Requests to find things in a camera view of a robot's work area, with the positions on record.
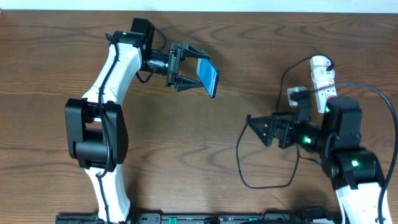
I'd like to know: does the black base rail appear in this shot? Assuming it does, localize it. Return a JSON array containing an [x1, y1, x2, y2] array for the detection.
[[55, 207, 349, 224]]

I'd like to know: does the black right camera cable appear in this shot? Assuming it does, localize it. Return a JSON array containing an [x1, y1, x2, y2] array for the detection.
[[300, 82, 398, 224]]

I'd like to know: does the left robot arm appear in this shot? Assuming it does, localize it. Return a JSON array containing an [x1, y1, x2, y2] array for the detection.
[[65, 17, 210, 223]]

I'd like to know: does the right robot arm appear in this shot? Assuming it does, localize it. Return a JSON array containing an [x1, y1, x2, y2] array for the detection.
[[246, 96, 392, 223]]

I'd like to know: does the Samsung Galaxy smartphone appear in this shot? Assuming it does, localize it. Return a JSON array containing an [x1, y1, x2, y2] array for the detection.
[[197, 58, 220, 98]]

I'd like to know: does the white power strip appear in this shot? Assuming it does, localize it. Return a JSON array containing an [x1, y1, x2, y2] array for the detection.
[[311, 67, 337, 113]]

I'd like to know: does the black left camera cable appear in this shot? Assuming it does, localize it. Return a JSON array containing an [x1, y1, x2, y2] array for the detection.
[[95, 32, 121, 224]]

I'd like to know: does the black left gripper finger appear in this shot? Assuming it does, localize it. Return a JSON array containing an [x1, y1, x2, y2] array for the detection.
[[174, 76, 203, 92], [181, 42, 210, 59]]

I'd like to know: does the black camera cable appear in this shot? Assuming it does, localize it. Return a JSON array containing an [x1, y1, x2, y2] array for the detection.
[[300, 82, 398, 224], [95, 32, 121, 224]]

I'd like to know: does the black USB charging cable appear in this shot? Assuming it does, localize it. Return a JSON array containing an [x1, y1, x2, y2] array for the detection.
[[235, 54, 335, 190]]

